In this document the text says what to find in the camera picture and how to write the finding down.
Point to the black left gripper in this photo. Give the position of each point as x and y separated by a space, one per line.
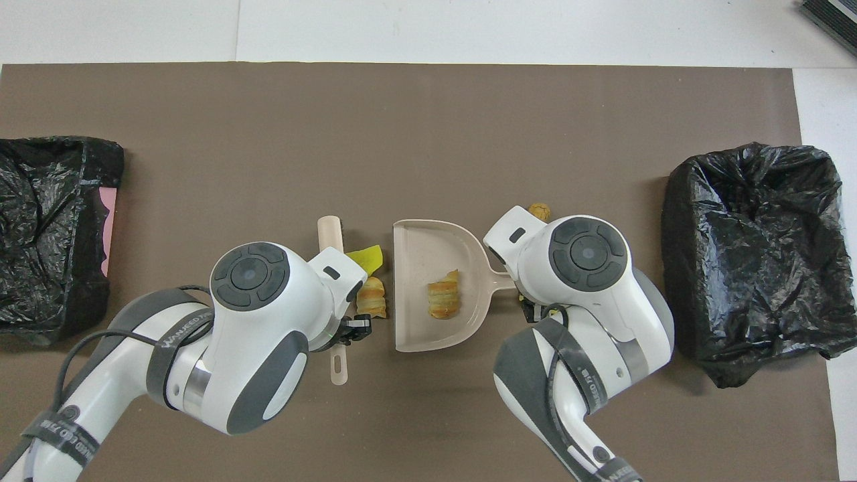
355 329

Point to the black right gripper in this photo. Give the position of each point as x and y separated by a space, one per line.
535 311

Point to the pale ridged dumpling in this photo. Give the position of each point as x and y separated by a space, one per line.
372 298

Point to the beige plastic dustpan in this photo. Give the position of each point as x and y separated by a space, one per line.
428 328

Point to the yellow sponge piece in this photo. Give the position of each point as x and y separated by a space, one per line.
367 256

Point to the striped croissant piece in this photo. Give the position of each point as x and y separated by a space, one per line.
444 294

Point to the beige hand brush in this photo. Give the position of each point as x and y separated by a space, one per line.
330 234

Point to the brown bread roll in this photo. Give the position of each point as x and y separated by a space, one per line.
539 211

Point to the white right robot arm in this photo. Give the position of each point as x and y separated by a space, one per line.
589 321

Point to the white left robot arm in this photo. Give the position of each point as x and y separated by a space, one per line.
254 348

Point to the pink bin with black bag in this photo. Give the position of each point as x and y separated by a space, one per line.
40 234

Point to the brown table mat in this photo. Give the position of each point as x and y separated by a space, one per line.
402 100

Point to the dark grey ribbed device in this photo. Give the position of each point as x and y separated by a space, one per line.
837 17

